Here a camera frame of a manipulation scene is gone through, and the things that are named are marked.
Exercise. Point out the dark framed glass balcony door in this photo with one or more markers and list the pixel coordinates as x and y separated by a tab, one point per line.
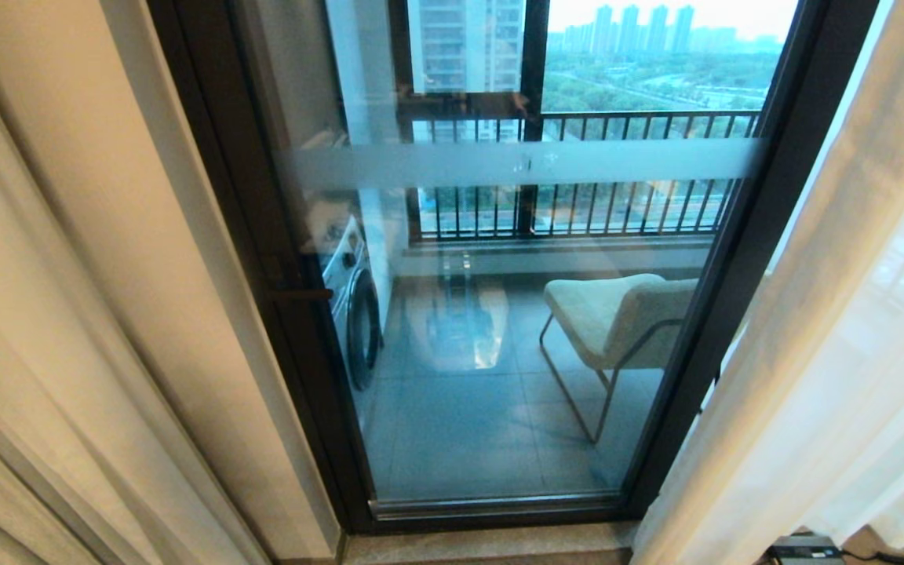
499	353

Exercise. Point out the black metal balcony railing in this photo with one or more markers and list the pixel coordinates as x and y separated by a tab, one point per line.
577	176

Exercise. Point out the beige thick curtain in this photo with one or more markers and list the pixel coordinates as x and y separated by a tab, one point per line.
67	314

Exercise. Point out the white washing machine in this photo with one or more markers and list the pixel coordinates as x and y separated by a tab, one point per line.
351	302

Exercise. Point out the white sheer curtain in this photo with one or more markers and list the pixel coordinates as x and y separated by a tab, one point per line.
836	353

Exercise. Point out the grey power adapter box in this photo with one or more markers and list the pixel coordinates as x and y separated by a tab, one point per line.
805	548

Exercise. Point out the beige chair with metal legs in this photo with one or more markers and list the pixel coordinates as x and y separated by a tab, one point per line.
617	318

